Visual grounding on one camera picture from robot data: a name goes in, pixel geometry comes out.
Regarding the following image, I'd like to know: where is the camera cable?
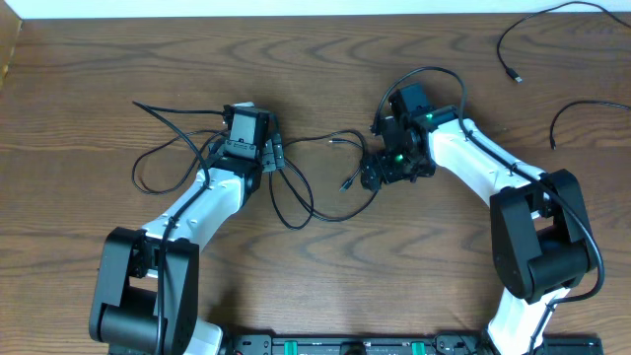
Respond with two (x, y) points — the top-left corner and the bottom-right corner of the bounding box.
(131, 101), (233, 355)
(369, 66), (606, 355)

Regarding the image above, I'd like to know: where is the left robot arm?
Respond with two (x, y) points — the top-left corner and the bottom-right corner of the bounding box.
(89, 103), (284, 354)

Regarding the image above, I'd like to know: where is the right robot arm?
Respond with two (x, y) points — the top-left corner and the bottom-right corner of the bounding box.
(361, 84), (599, 354)

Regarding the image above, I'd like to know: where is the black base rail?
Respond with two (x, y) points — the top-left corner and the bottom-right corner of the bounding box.
(216, 333), (605, 355)

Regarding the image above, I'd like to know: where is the black usb cable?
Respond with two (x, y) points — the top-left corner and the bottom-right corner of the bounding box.
(496, 1), (631, 151)
(130, 128), (381, 232)

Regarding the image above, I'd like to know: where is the left camera cable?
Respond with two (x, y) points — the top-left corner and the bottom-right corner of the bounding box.
(131, 101), (233, 355)

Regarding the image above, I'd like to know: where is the right camera cable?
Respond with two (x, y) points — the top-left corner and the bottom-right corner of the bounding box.
(369, 66), (606, 355)

